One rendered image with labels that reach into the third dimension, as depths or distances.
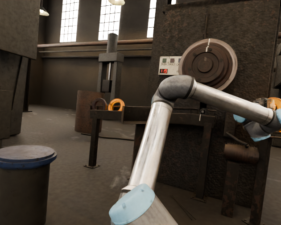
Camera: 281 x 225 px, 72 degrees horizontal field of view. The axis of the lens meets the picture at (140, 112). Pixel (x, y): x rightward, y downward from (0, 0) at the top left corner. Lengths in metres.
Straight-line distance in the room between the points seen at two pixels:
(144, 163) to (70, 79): 10.52
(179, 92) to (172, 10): 1.34
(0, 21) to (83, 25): 8.29
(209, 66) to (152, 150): 0.98
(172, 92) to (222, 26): 1.16
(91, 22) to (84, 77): 2.78
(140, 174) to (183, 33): 1.52
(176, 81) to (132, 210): 0.59
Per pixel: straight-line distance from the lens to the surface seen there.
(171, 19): 2.12
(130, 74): 9.00
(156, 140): 0.88
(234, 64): 1.74
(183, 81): 0.93
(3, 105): 3.00
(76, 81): 10.91
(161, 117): 0.94
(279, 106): 1.55
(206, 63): 1.66
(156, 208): 0.62
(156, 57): 4.69
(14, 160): 1.15
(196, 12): 2.08
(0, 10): 3.31
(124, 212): 0.61
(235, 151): 1.56
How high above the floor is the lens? 0.77
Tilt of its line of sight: 3 degrees down
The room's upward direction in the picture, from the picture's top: 6 degrees clockwise
